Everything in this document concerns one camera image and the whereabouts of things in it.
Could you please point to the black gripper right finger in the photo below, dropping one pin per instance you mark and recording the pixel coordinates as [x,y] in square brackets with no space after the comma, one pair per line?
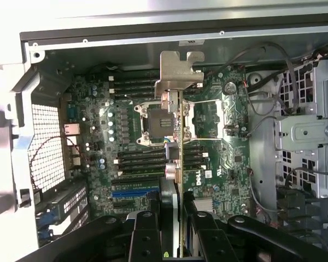
[210,240]

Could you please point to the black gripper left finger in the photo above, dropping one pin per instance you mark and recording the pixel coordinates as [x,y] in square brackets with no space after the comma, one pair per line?
[147,240]

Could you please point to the silver chipset heatsink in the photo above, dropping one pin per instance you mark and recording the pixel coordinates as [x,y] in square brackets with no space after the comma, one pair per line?
[205,205]

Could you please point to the blue expansion slot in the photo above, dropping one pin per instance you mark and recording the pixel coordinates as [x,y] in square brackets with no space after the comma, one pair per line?
[131,193]

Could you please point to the green motherboard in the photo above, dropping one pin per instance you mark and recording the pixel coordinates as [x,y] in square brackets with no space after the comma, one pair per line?
[235,163]

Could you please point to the black fan housing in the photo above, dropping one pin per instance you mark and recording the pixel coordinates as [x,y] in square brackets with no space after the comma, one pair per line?
[298,207]

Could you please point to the CPU socket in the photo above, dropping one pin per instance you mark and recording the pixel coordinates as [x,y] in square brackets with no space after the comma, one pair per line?
[155,120]

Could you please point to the grey and black PC case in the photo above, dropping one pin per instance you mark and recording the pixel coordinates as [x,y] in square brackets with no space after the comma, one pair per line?
[262,131]

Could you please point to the silver perforated drive cage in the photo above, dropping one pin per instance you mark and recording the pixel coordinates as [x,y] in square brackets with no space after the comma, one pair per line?
[306,131]

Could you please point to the silver coin battery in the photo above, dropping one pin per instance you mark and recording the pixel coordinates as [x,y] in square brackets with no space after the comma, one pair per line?
[231,88]

